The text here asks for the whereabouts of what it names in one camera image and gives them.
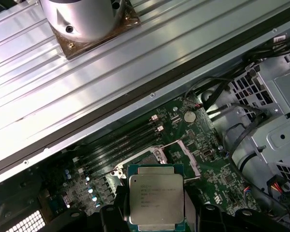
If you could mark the metal CPU socket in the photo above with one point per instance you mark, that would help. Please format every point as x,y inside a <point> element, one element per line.
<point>147,157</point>

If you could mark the green motherboard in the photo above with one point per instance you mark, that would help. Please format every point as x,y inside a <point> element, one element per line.
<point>203,135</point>

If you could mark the black USB port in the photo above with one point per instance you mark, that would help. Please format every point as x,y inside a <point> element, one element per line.
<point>206,152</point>

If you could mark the open black PC case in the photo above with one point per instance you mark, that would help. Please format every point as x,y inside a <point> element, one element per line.
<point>87,129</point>

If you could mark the grey metal drive cage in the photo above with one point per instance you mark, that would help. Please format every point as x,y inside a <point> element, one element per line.
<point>280,87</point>

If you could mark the square brown base plate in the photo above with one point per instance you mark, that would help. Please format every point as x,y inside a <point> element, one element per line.
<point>67,50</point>

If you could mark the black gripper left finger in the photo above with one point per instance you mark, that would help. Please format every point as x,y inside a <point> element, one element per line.
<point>111,217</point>

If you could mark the silver coin battery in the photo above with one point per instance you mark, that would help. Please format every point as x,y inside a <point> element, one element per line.
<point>190,117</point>

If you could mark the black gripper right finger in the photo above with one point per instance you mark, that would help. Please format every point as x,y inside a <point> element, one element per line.
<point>207,220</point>

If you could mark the black RAM slot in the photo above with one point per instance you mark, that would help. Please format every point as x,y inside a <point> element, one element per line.
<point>123,154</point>
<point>123,134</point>
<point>123,147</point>
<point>123,140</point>

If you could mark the metal socket cover frame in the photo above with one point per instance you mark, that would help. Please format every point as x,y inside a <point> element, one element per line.
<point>188,157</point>

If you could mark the silver CPU green substrate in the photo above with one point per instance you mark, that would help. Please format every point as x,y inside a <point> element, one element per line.
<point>157,198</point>

